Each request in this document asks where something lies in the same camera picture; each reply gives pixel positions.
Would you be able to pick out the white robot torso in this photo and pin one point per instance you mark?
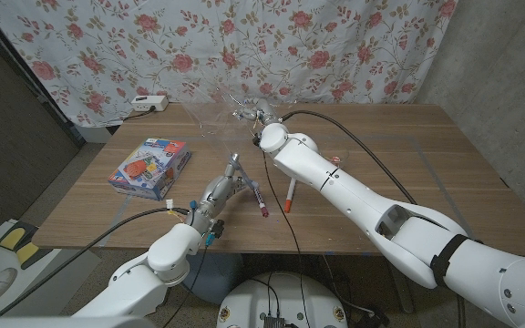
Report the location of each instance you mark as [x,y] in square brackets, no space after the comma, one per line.
[285,296]

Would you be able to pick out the black plug on floor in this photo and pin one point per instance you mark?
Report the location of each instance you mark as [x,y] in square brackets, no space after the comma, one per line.
[374,319]

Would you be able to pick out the grey table leg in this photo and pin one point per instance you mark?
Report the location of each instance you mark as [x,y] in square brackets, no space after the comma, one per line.
[399,291]

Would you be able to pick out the white power strip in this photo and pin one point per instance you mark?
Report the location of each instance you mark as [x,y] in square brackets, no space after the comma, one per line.
[148,104]

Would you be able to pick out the colourful printed package box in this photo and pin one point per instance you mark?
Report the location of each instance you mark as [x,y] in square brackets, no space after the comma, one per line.
[146,166]

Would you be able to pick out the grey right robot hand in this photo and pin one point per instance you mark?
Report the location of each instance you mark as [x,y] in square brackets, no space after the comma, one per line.
[262,111]

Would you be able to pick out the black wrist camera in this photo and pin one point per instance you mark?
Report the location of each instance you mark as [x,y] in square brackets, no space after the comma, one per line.
[257,139]
[217,228]

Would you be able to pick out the dark perforated wall panel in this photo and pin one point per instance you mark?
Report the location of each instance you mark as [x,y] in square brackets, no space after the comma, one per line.
[7,136]

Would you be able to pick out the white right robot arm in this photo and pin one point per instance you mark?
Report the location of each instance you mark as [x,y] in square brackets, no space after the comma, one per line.
[335,182]

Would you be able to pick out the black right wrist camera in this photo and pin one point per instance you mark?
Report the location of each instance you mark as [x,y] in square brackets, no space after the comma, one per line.
[257,139]

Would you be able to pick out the clear tape strip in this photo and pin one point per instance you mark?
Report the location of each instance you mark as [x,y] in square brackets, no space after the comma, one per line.
[106,240]

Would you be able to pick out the clear plastic bag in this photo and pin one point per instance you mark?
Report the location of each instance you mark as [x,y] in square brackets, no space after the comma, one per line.
[212,123]

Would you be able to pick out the white marker orange cap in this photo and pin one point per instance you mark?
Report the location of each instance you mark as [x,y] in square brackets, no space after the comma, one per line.
[288,202]

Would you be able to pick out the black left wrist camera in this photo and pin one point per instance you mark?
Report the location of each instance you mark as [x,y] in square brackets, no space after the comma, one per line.
[217,228]

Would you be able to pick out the white marker dark red cap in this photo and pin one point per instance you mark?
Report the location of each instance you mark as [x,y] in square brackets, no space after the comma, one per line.
[262,207]

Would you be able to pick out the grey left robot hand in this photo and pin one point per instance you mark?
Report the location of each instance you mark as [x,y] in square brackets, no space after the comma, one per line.
[219,191]

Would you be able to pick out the yellow and black floor object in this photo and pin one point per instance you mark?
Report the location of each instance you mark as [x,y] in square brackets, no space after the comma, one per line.
[14,237]

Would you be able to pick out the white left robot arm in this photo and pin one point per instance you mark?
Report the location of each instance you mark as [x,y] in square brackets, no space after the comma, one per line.
[171,250]

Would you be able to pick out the floral print curtain backdrop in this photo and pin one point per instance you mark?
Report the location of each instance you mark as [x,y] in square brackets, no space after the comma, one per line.
[244,45]

